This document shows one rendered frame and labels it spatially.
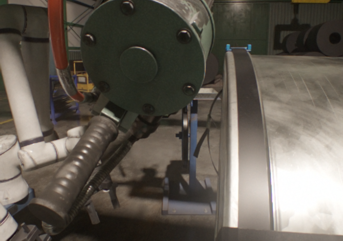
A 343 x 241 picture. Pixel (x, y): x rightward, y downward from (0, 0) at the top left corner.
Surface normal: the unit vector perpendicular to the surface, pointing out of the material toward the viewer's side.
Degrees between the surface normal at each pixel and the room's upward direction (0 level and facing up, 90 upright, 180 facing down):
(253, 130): 34
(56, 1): 113
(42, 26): 100
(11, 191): 68
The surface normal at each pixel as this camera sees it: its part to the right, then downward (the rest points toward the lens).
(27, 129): 0.38, -0.13
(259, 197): -0.13, -0.57
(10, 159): 0.79, 0.13
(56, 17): 0.42, 0.60
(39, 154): 0.73, -0.23
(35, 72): 0.42, 0.34
